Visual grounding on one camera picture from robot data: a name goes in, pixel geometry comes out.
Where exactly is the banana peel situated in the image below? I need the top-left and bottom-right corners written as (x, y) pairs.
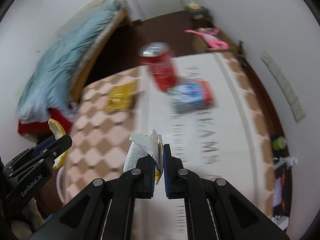
top-left (48, 118), bottom-right (68, 170)

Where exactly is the paper wrapper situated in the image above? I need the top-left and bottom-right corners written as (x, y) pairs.
top-left (123, 129), bottom-right (164, 185)

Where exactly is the blue red milk carton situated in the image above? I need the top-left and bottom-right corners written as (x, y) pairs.
top-left (168, 80), bottom-right (214, 113)

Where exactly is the red bed sheet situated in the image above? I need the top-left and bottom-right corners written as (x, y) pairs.
top-left (17, 108), bottom-right (73, 135)

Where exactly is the yellow snack wrapper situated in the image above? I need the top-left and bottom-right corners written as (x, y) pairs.
top-left (104, 81), bottom-right (137, 113)

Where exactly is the white spray bottle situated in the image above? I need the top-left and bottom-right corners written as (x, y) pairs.
top-left (273, 156), bottom-right (298, 170)

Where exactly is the checkered table cloth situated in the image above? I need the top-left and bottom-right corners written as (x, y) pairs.
top-left (57, 52), bottom-right (278, 240)

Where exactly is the green bottle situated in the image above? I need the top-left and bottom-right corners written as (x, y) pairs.
top-left (272, 136), bottom-right (287, 151)

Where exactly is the red cola can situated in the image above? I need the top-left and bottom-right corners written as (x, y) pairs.
top-left (138, 42), bottom-right (178, 92)

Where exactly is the cardboard box on floor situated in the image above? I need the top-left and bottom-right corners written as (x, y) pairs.
top-left (189, 28), bottom-right (238, 54)

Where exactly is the pink plush toy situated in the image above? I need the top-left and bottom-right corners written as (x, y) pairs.
top-left (184, 28), bottom-right (229, 50)

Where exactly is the white wall power strip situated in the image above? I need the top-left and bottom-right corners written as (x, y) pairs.
top-left (260, 50), bottom-right (306, 123)

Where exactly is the wooden bed frame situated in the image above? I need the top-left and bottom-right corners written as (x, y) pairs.
top-left (55, 0), bottom-right (131, 102)

